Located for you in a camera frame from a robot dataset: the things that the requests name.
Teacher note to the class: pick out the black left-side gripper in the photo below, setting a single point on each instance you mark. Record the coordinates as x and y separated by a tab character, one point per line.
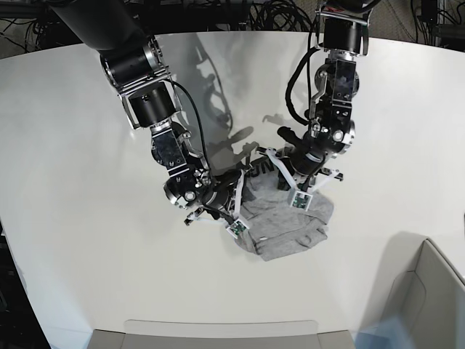
309	172

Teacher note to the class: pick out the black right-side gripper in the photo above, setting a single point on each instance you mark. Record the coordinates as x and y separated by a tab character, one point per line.
222	202

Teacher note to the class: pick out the grey T-shirt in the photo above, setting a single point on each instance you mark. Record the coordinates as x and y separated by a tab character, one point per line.
279	227

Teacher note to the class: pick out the left-side robot arm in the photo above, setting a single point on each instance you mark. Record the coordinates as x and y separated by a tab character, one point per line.
341	30

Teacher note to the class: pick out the right-side robot arm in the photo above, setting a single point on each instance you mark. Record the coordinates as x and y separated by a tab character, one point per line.
133	64

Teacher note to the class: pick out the grey bin front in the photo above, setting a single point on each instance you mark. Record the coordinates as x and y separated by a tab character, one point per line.
158	334

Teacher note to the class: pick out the grey bin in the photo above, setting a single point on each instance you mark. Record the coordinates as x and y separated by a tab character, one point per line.
158	334
430	300

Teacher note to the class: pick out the grey bin right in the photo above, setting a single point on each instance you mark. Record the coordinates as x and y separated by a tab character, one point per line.
430	300

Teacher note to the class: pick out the blue object bottom corner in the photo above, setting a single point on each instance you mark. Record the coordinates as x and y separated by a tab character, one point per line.
389	333

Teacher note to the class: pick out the white right-side wrist camera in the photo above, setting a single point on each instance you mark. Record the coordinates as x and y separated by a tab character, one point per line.
237	227

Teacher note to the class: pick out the white left-side wrist camera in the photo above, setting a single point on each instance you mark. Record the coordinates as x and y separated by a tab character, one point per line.
300	200

